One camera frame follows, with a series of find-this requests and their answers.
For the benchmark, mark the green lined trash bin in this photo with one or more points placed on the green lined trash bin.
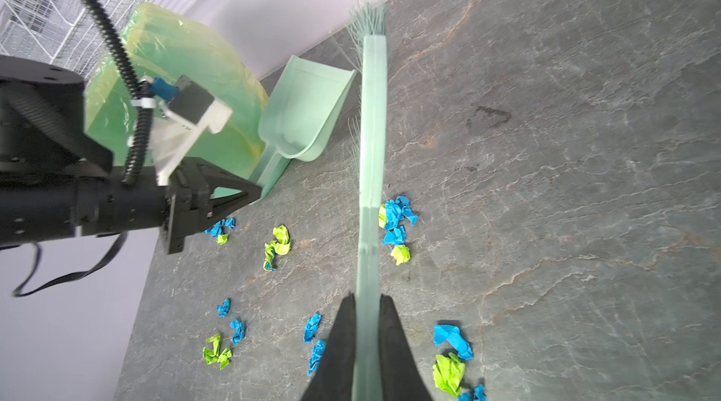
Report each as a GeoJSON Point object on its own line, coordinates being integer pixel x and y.
{"type": "Point", "coordinates": [189, 65]}

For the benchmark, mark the small blue paper scrap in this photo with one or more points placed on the small blue paper scrap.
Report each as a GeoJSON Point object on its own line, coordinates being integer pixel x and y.
{"type": "Point", "coordinates": [240, 331]}

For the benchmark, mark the small blue scrap left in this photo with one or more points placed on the small blue scrap left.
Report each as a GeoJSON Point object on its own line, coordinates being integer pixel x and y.
{"type": "Point", "coordinates": [224, 308]}

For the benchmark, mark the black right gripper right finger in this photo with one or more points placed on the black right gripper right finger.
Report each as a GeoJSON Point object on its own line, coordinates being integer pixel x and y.
{"type": "Point", "coordinates": [400, 377]}

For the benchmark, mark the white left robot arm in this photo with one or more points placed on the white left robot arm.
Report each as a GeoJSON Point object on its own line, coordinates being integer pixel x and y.
{"type": "Point", "coordinates": [58, 183]}

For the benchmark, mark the lime green scrap pair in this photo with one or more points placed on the lime green scrap pair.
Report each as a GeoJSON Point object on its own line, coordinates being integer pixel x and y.
{"type": "Point", "coordinates": [214, 355]}

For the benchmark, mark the mint green hand brush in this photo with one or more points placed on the mint green hand brush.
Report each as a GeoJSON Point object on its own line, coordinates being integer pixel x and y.
{"type": "Point", "coordinates": [368, 30]}

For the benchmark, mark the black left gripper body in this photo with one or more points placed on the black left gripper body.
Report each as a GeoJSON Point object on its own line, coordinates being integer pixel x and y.
{"type": "Point", "coordinates": [192, 207]}

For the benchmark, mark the blue scrap cluster centre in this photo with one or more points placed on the blue scrap cluster centre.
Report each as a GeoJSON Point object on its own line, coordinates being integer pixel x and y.
{"type": "Point", "coordinates": [310, 337]}

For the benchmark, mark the mint green dustpan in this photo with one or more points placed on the mint green dustpan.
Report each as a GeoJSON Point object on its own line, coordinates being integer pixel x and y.
{"type": "Point", "coordinates": [300, 116]}

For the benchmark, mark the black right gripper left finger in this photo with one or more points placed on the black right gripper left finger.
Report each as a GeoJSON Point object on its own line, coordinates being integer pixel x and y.
{"type": "Point", "coordinates": [334, 377]}

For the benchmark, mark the lime green crumpled scrap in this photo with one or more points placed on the lime green crumpled scrap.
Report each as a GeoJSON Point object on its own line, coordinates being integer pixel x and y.
{"type": "Point", "coordinates": [280, 246]}

